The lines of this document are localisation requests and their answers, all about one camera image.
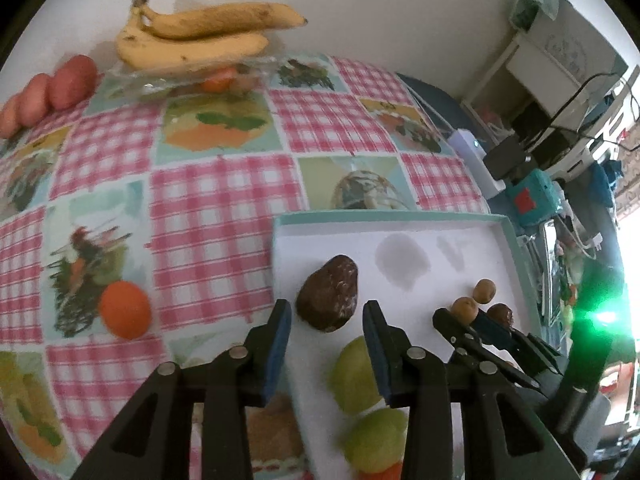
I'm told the white tray with teal rim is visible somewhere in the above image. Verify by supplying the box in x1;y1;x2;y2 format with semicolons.
272;212;543;480

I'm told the white charger plug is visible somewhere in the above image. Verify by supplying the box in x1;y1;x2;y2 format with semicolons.
575;230;606;261

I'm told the black power adapter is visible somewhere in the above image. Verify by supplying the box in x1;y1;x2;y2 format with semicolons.
482;136;531;181

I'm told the yellow banana bunch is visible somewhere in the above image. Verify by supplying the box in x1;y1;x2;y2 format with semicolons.
115;0;308;72

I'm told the green cloth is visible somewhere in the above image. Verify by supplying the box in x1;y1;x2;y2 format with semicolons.
510;0;558;31

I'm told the teal device with red label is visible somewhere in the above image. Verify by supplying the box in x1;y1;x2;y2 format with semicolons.
504;169;566;228

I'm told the blue grid tablecloth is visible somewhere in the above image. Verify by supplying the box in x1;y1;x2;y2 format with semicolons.
400;74;476;141

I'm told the green apple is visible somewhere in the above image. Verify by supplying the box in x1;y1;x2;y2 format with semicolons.
344;407;408;473
332;336;386;416

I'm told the red apple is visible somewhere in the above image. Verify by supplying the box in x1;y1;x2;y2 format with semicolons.
17;74;53;127
0;95;23;140
48;55;98;111

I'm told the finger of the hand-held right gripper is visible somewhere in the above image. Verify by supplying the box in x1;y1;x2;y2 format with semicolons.
432;307;542;394
476;312;564;386

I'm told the white power bank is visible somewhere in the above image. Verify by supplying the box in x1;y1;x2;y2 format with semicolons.
447;129;506;198

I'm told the white shelf unit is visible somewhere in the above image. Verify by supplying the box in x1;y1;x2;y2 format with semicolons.
460;0;631;161

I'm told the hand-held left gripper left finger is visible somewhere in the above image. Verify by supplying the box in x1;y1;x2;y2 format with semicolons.
70;299;293;480

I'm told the orange tangerine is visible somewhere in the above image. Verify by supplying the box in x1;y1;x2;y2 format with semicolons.
367;461;403;480
98;281;152;339

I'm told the black cable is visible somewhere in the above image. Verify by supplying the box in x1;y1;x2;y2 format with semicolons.
550;67;640;151

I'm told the brown avocado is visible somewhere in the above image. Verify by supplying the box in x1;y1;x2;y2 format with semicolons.
296;255;360;333

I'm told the clear plastic container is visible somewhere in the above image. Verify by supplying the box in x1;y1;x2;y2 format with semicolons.
102;55;281;106

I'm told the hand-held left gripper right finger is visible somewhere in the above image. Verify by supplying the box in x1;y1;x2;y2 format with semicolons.
362;300;583;480

